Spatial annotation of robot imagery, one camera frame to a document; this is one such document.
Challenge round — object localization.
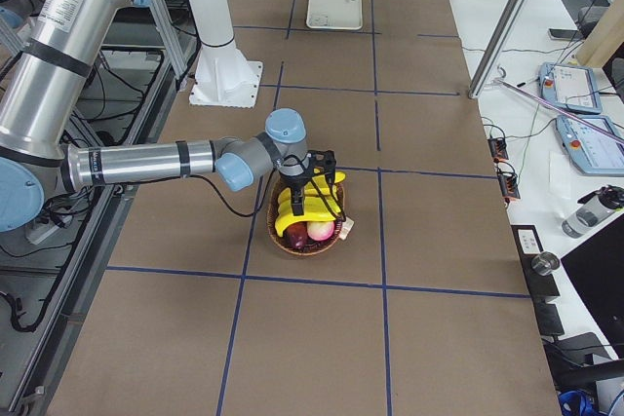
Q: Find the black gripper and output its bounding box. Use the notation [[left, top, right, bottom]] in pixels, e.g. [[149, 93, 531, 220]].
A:
[[278, 163, 312, 216]]

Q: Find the brown wicker basket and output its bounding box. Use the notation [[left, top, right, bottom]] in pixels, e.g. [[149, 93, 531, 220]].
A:
[[266, 171, 350, 256]]

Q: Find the dark red fruit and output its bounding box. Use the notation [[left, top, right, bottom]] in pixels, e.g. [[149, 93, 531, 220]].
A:
[[285, 222, 308, 250]]

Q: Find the pink white apple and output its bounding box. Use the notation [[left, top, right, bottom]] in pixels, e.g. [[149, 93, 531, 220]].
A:
[[306, 221, 335, 242]]

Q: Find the curved left yellow banana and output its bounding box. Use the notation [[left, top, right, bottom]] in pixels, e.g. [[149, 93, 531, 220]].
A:
[[313, 170, 346, 184]]

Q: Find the white bear print tray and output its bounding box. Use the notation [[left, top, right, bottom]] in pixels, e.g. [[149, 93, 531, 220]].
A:
[[305, 0, 363, 31]]

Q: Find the long reach stick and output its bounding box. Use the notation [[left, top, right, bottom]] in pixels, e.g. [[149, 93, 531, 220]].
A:
[[492, 65, 624, 145]]

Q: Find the small metal cup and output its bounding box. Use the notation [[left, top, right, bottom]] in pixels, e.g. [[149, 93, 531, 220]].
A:
[[530, 251, 561, 277]]

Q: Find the far teach pendant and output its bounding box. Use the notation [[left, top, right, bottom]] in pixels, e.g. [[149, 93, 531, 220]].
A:
[[539, 62, 603, 115]]

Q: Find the teach pendant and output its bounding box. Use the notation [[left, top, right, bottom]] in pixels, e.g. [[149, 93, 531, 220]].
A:
[[556, 115, 623, 176], [539, 62, 603, 115]]

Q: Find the near teach pendant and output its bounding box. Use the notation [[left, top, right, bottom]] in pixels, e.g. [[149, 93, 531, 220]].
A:
[[556, 115, 623, 176]]

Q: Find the clear water bottle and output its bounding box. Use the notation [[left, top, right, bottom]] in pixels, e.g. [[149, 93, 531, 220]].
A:
[[562, 185, 623, 239]]

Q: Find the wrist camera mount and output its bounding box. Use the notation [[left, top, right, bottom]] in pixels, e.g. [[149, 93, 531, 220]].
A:
[[310, 150, 336, 185]]

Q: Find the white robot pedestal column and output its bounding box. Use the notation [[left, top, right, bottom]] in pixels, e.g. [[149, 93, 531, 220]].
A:
[[188, 0, 263, 108]]

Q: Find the aluminium frame post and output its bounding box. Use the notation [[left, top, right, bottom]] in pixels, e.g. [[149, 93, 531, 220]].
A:
[[468, 0, 527, 98]]

